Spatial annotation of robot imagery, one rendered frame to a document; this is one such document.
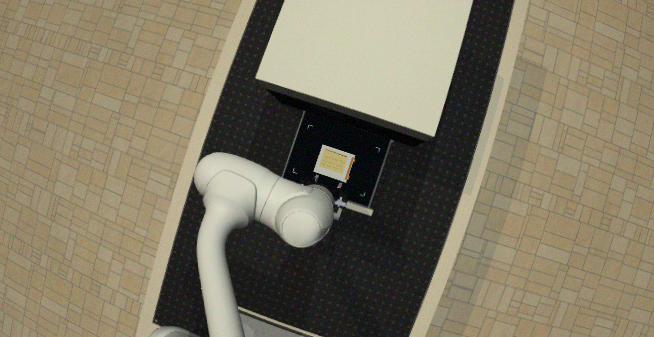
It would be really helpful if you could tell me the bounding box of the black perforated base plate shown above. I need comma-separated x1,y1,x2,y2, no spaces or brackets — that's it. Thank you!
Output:
152,0,515,337

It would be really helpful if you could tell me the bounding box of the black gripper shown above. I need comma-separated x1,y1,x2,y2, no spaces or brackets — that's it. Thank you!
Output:
295,175,348,209

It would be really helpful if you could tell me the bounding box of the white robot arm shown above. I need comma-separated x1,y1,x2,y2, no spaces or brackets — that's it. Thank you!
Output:
194,152,335,337

